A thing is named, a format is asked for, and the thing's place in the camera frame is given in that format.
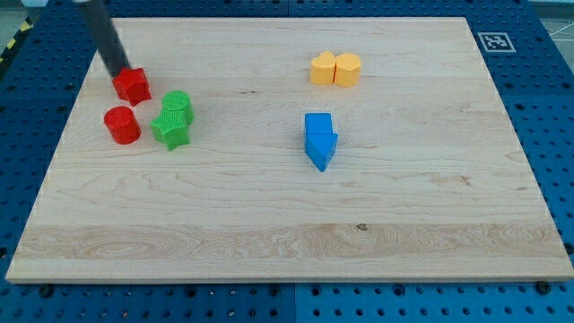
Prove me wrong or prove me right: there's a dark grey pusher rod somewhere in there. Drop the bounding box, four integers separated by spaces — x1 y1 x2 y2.
79 0 130 77

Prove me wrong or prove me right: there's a red star block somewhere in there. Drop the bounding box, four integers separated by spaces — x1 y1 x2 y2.
112 67 152 107

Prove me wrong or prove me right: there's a green star block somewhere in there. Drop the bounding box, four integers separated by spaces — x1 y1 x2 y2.
150 109 190 151

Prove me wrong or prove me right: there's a red cylinder block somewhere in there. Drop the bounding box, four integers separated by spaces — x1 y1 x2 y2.
104 106 141 144

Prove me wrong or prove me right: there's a green cylinder block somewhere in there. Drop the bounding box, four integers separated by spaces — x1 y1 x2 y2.
161 91 195 124

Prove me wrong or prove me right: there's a yellow heart block left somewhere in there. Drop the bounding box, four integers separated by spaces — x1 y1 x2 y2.
309 51 335 85

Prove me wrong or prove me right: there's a yellow heart block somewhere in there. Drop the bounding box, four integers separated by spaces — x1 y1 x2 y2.
334 53 361 87
309 51 335 85

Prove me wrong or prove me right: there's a wooden board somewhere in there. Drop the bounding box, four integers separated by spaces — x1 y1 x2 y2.
6 17 573 284

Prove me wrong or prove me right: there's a blue cube block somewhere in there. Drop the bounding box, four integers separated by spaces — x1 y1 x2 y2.
304 112 334 134

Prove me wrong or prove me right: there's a blue triangle block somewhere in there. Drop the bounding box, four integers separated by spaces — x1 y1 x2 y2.
305 133 338 172

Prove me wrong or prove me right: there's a yellow heart block right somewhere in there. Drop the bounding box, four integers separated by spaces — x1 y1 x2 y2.
334 53 361 87

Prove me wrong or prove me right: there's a white fiducial marker tag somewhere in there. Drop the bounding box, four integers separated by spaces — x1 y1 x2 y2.
477 31 516 53

